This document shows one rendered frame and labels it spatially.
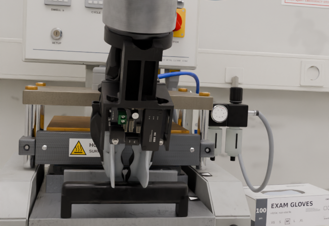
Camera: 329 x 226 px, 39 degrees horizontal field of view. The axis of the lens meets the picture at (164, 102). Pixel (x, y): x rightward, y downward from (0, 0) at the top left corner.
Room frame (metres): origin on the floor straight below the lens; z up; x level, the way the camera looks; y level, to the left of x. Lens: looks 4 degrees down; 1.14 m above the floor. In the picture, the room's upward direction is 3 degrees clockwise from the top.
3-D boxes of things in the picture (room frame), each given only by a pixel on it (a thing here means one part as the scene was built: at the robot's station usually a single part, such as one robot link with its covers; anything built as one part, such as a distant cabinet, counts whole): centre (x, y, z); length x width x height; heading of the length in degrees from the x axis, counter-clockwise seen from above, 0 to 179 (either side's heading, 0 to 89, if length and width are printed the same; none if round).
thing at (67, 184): (0.54, 0.04, 0.99); 0.15 x 0.02 x 0.04; 100
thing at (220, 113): (0.91, -0.12, 1.05); 0.15 x 0.05 x 0.15; 100
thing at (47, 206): (0.68, 0.07, 0.97); 0.30 x 0.22 x 0.08; 10
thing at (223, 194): (0.69, -0.07, 0.97); 0.26 x 0.05 x 0.07; 10
